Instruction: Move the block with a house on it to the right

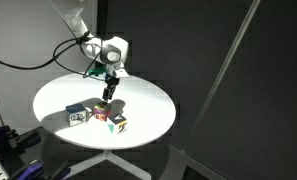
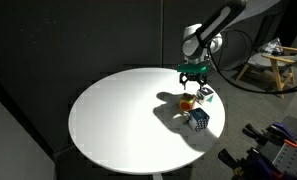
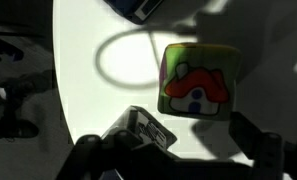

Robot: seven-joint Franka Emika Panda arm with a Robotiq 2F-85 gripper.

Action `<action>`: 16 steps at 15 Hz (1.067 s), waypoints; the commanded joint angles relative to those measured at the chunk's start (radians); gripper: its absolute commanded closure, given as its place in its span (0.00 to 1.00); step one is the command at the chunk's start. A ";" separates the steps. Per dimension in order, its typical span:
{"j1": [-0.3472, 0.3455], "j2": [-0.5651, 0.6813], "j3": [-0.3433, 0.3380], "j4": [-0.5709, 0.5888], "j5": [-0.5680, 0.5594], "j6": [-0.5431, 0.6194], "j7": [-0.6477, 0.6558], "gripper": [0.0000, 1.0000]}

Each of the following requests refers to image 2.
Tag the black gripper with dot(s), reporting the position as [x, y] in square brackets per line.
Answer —
[193, 76]

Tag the colourful soft house block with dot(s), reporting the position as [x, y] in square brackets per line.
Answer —
[187, 104]

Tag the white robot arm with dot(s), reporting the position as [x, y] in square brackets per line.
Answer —
[189, 46]

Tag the black soft letter A block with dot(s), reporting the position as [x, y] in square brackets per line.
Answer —
[205, 91]

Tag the blue soft number four block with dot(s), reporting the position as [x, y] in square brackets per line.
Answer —
[198, 116]

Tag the wooden armchair grey cushion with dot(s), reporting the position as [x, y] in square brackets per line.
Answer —
[277, 66]

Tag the crumpled shiny plastic bag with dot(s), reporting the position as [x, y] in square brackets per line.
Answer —
[273, 46]

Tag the purple spring clamp orange tips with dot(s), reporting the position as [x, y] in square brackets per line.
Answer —
[258, 163]
[283, 130]

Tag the white table base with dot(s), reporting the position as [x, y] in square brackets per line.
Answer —
[157, 177]

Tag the dark perforated metal board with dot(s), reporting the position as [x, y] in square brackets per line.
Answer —
[296, 161]

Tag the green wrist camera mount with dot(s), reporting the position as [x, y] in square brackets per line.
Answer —
[191, 68]

